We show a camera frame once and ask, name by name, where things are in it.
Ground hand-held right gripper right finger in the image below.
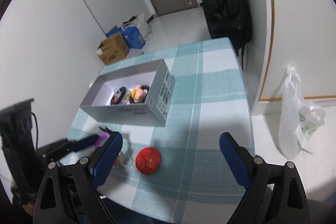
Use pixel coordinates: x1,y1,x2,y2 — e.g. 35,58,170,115
219,132,308,224

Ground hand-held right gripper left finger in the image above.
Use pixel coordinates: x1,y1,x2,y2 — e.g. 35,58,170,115
33,131,124,224

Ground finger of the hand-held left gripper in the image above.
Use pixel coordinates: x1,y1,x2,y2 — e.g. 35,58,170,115
35,134,100,160

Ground purple plastic bracelet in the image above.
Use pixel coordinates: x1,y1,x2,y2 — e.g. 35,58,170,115
97,133,114,146

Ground grey cardboard box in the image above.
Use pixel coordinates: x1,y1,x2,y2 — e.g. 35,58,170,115
80,58,175,127

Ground black and white bead bracelet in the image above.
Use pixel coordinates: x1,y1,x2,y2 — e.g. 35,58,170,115
110,86,132,106

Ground pink yellow plush toy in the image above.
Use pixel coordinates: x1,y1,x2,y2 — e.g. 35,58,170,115
130,84,151,104

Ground red round badge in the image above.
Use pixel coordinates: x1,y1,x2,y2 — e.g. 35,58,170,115
135,147,161,175

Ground teal checked tablecloth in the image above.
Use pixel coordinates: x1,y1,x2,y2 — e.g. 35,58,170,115
59,37,256,223

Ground dark fabric object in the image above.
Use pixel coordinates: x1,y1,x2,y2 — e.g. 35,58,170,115
0,98,38,203

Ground white plastic bag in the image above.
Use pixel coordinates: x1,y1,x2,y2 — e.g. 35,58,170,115
278,65,326,159

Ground brown cardboard box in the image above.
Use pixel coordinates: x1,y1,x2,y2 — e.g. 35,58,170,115
95,33,130,65

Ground small blue cardboard box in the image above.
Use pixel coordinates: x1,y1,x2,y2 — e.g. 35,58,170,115
106,25,124,38

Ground large blue cardboard box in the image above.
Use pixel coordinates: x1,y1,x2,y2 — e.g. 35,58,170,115
122,26,146,49

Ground white woven bag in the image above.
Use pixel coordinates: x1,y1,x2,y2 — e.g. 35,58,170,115
122,13,153,42

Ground white wood-trimmed cabinet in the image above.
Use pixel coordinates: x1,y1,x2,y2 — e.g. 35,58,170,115
252,0,336,115

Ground black hanging jacket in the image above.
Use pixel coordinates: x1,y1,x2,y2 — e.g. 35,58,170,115
194,0,253,71

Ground black cable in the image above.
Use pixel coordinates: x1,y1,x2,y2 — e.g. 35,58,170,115
31,112,39,151

